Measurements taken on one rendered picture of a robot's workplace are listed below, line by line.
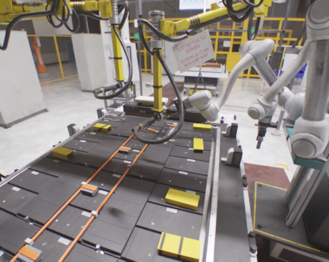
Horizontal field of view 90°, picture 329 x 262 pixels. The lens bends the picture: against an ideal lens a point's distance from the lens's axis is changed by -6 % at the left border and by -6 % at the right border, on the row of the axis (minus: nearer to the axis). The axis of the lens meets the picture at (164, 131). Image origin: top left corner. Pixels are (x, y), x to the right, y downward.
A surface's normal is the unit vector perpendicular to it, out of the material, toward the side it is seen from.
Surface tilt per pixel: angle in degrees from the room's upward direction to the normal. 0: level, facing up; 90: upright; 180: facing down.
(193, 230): 0
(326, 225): 90
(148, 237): 0
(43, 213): 0
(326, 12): 84
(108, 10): 90
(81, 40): 90
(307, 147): 99
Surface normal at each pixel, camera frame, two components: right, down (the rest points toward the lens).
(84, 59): -0.29, 0.44
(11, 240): 0.00, -0.89
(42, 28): 0.12, 0.45
